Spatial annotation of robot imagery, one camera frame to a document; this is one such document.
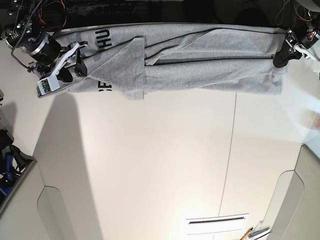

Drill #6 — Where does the yellow handled tool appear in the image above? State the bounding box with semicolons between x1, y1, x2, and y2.
240;227;253;240

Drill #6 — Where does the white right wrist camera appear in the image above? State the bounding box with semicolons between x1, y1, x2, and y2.
37;75;60;96

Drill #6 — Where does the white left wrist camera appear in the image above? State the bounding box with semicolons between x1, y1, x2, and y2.
312;60;320;73

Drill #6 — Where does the white vent panel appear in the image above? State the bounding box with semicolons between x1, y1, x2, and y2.
185;213;249;236

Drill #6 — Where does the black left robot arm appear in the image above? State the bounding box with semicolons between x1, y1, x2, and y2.
54;0;320;98

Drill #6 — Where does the grey metal tool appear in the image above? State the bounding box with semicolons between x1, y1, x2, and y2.
246;221;271;240

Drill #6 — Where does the blue and black equipment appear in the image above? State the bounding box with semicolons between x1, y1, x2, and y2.
0;129;34;204

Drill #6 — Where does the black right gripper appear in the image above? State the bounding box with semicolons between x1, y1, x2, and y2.
28;39;88;83

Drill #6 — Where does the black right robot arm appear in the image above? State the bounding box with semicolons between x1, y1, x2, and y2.
0;0;74;78

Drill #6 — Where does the white cable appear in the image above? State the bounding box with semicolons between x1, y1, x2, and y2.
274;0;288;27

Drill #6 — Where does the grey T-shirt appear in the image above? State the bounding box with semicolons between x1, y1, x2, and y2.
55;23;287;100

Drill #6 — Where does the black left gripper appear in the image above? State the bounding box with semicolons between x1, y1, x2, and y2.
273;28;320;68

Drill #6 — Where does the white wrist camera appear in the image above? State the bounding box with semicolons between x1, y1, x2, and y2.
37;75;60;96
312;60;320;73

